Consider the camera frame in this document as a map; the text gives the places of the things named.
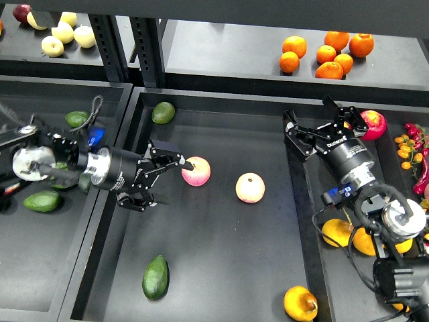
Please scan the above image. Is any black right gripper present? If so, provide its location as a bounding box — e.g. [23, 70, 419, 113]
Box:
[283, 95, 376, 191]

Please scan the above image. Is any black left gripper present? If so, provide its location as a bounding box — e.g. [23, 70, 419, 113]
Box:
[77, 140, 194, 212]

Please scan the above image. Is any dark green avocado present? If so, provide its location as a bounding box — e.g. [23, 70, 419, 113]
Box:
[141, 255, 169, 300]

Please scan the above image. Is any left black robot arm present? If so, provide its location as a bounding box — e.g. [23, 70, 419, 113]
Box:
[1, 105, 194, 211]

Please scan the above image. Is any green avocado at tray corner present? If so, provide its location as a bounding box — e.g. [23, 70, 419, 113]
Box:
[151, 101, 176, 124]

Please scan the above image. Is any green avocado top left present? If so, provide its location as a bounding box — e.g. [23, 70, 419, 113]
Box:
[65, 111, 89, 128]

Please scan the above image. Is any green avocado middle cluster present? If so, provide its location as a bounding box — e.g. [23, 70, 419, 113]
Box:
[50, 183, 77, 190]

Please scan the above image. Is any green avocado lower left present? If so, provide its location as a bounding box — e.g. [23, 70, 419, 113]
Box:
[23, 191, 62, 213]

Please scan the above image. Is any pale yellow pear right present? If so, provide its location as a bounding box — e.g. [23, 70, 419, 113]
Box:
[74, 25, 96, 49]

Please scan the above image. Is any pale yellow pear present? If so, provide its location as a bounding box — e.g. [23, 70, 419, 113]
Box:
[51, 21, 74, 44]
[41, 36, 64, 58]
[74, 25, 96, 49]
[60, 11, 77, 28]

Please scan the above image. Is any pale yellow pear front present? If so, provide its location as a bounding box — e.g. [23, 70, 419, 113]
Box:
[41, 36, 64, 58]

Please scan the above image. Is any pale yellow pear middle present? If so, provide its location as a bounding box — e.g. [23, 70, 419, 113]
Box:
[51, 21, 74, 44]

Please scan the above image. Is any pale yellow pear back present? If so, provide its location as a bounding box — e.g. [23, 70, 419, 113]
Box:
[60, 11, 77, 28]

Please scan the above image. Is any pale yellow pear half hidden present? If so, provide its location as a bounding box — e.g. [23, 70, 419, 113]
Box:
[27, 12, 47, 31]

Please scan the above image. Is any pink red apple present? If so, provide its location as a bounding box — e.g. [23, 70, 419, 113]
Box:
[182, 156, 211, 186]

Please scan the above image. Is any bright red apple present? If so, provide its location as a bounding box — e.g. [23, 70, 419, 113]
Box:
[361, 110, 387, 141]

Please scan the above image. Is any orange front bottom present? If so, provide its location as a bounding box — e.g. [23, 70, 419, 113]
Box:
[315, 62, 343, 79]

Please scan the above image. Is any orange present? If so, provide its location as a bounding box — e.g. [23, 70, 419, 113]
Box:
[315, 62, 343, 79]
[324, 31, 350, 52]
[282, 36, 307, 59]
[279, 51, 300, 73]
[349, 34, 375, 58]

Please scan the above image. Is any orange right small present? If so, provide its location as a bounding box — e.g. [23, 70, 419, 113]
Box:
[334, 54, 354, 75]

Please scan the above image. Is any orange small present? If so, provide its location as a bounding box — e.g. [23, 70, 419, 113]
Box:
[316, 45, 336, 64]
[334, 54, 354, 75]

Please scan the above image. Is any orange centre small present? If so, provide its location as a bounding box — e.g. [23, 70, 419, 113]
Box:
[316, 45, 336, 64]

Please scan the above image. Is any orange lower left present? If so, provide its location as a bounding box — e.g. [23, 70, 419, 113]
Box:
[279, 51, 300, 73]

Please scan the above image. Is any cherry tomato bunch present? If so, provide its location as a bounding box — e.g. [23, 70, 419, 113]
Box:
[394, 123, 428, 170]

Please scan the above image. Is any orange top centre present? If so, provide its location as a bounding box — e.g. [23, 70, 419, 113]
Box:
[324, 31, 350, 52]

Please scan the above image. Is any orange top left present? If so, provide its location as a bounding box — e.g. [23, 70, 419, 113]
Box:
[282, 36, 307, 59]

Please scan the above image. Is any orange top right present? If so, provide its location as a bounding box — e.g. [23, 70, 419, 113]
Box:
[349, 34, 375, 58]

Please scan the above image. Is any pale pink yellow apple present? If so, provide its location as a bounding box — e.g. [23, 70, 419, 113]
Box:
[235, 172, 265, 203]

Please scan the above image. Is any black centre tray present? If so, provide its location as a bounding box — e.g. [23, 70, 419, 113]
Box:
[59, 88, 332, 321]

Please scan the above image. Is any black tray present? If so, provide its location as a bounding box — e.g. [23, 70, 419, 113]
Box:
[59, 88, 332, 321]
[1, 76, 132, 321]
[282, 102, 429, 322]

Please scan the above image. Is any red chili pepper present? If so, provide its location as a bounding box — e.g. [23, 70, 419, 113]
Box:
[412, 157, 428, 195]

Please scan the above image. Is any black left tray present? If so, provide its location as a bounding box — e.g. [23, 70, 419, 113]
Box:
[1, 76, 132, 321]

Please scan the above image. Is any black shelf upright right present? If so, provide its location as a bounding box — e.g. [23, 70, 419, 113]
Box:
[129, 17, 166, 89]

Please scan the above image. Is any black shelf upright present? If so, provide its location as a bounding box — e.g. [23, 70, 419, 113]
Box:
[88, 14, 129, 83]
[129, 17, 166, 89]

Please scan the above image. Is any black right tray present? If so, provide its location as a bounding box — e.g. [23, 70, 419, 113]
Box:
[282, 102, 429, 322]

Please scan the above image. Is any black shelf upright left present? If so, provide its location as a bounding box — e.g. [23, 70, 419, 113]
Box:
[88, 14, 129, 83]

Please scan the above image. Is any dark red apple on shelf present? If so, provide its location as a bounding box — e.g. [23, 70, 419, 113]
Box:
[12, 4, 31, 24]

